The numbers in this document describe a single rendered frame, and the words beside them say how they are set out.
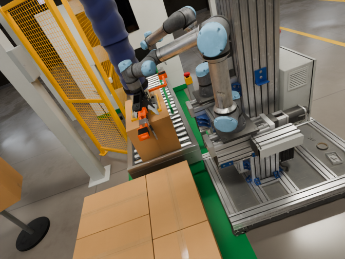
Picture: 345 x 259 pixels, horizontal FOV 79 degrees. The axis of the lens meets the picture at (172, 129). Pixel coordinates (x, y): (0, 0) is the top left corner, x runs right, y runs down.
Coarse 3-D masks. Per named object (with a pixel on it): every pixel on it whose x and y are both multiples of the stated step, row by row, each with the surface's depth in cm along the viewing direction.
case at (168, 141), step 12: (156, 120) 178; (168, 120) 180; (132, 132) 180; (156, 132) 185; (168, 132) 187; (144, 144) 189; (156, 144) 192; (168, 144) 195; (180, 144) 198; (144, 156) 197; (156, 156) 200
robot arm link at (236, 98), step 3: (234, 93) 115; (237, 93) 114; (234, 96) 113; (237, 96) 113; (234, 99) 112; (237, 99) 113; (237, 102) 113; (240, 102) 118; (237, 105) 112; (240, 105) 118; (240, 108) 119; (240, 111) 119
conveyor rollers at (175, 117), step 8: (152, 80) 358; (160, 88) 322; (168, 96) 293; (168, 112) 263; (176, 112) 256; (176, 120) 241; (176, 128) 229; (184, 128) 226; (184, 144) 205; (136, 152) 221; (136, 160) 208
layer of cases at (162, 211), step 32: (128, 192) 179; (160, 192) 169; (192, 192) 160; (96, 224) 164; (128, 224) 155; (160, 224) 147; (192, 224) 140; (96, 256) 143; (128, 256) 137; (160, 256) 131; (192, 256) 125
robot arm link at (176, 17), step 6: (174, 12) 148; (180, 12) 146; (168, 18) 148; (174, 18) 145; (180, 18) 146; (162, 24) 152; (168, 24) 148; (174, 24) 147; (180, 24) 148; (156, 30) 161; (162, 30) 155; (168, 30) 151; (174, 30) 151; (150, 36) 168; (156, 36) 163; (162, 36) 161; (144, 42) 175; (150, 42) 171; (156, 42) 172; (144, 48) 178
